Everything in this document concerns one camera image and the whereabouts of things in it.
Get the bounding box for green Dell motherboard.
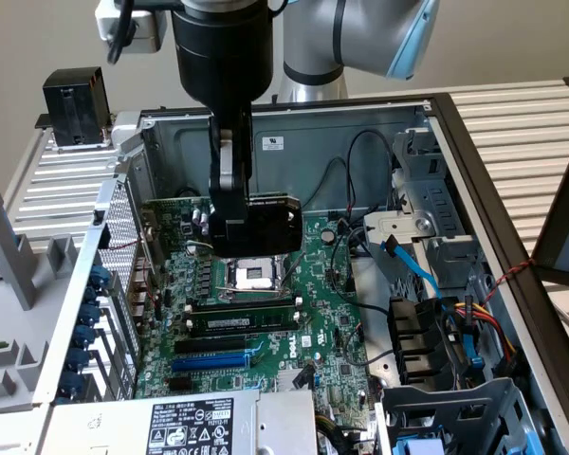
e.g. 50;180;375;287
135;211;381;414

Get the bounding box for tall looped black wire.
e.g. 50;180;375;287
344;129;395;214

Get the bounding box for dark framed panel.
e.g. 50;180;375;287
532;112;569;286

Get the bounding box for grey parts rack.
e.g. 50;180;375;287
0;191;84;413

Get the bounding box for silver finned heat sink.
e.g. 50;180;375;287
276;366;315;393

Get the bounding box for low looped black wire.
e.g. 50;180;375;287
299;157;358;212

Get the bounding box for blue flat data wire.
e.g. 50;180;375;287
380;238;486;379

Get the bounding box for green graphics card black shroud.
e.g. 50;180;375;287
139;191;306;269

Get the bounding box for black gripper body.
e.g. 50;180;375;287
172;0;275;113

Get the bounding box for silver CPU socket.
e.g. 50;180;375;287
219;255;293;305

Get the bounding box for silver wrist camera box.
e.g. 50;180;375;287
94;0;163;55

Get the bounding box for open grey PC case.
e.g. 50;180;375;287
30;92;569;455

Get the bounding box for thin red black wire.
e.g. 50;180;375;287
107;238;163;310

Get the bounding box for long black expansion slot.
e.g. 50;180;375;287
173;335;248;355

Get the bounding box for grey metal drive cage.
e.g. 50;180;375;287
374;376;542;455

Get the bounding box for blue plastic drive rail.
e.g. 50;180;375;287
392;434;447;455

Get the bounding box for black wire across motherboard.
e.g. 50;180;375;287
344;226;395;318

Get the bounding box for yellow red black power wires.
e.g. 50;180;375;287
454;295;522;376

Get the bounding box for metal rear port block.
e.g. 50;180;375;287
129;258;160;334

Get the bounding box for grey metal disk bay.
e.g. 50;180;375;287
362;126;485;277

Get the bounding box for black plastic box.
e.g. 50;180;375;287
41;65;113;149

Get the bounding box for power supply wire bundle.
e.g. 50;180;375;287
315;411;378;455

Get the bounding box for thick black camera cable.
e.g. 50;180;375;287
105;0;138;66

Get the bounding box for black plastic fan shroud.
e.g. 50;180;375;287
387;295;457;386

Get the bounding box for thin metal locking lever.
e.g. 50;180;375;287
217;283;288;300

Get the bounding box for grey power supply with label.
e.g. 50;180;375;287
37;388;320;455

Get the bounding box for twisted red black wire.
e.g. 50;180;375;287
482;257;538;305

